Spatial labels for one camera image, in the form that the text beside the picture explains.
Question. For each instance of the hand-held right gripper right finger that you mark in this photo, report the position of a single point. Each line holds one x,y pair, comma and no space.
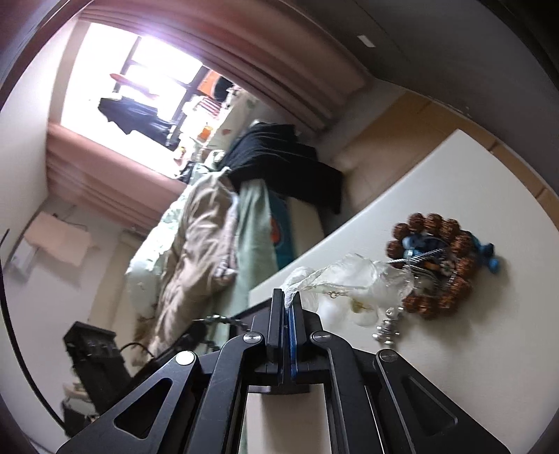
293,340

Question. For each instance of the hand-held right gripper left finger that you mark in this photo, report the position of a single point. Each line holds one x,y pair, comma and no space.
278,331

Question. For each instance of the clear plastic bag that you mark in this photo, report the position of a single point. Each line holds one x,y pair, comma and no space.
371,273

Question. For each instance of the silver metal bead charm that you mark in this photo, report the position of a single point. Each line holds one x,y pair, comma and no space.
386,327

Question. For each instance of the teal and orange cushion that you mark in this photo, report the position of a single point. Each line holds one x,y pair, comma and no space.
281,235

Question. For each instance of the pale green blanket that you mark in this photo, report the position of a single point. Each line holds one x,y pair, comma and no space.
253,227

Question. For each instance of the beige jacket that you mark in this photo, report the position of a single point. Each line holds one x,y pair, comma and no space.
196,244

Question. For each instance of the twisted silver bangle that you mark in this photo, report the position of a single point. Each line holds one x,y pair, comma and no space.
421,258

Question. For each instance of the black cloth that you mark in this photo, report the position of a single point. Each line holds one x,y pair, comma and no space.
279,161

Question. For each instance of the black box device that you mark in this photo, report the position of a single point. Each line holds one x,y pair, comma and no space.
94,362

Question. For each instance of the pink curtain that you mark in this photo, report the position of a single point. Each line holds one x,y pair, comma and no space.
244,56
100,170

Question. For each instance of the beige cardboard sheet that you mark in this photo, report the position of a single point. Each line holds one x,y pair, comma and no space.
56,238

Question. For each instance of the dark hanging garment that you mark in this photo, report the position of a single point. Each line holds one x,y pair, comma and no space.
131,115

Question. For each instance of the white wall socket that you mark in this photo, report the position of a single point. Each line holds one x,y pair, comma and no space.
22,262

